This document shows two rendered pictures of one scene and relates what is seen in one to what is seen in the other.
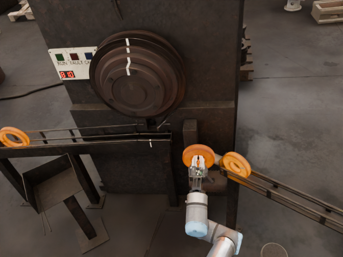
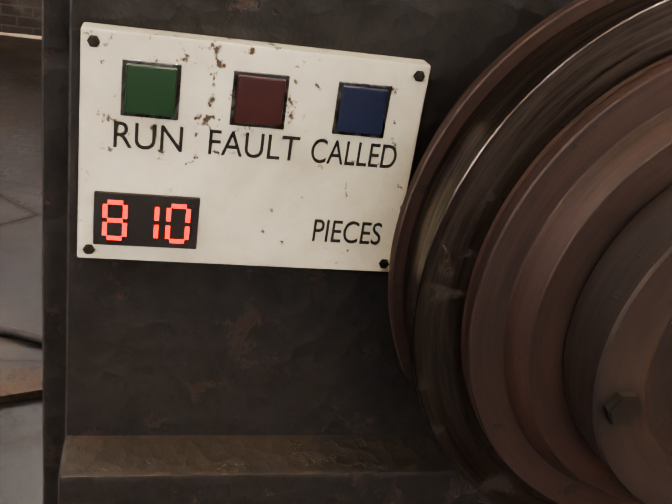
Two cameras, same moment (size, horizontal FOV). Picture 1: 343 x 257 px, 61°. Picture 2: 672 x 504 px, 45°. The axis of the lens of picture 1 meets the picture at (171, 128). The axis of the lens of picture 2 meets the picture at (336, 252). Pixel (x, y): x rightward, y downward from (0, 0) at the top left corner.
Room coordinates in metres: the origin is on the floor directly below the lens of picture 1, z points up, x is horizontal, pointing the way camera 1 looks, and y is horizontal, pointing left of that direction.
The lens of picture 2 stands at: (0.81, 0.64, 1.35)
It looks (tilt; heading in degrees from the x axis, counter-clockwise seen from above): 24 degrees down; 333
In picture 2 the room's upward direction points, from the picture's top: 9 degrees clockwise
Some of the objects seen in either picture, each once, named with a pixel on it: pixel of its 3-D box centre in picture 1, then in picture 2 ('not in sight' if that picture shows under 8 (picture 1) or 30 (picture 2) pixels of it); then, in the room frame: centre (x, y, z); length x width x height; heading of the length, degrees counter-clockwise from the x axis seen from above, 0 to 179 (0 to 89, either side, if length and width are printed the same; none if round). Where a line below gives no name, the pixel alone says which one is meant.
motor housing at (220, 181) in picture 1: (208, 199); not in sight; (1.02, -0.17, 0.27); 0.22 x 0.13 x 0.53; 78
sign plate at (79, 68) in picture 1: (78, 63); (251, 159); (1.39, 0.44, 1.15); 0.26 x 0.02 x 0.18; 78
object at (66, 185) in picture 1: (71, 210); not in sight; (1.03, 0.69, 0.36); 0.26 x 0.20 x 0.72; 113
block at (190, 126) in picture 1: (191, 138); not in sight; (1.19, -0.11, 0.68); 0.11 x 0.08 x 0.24; 168
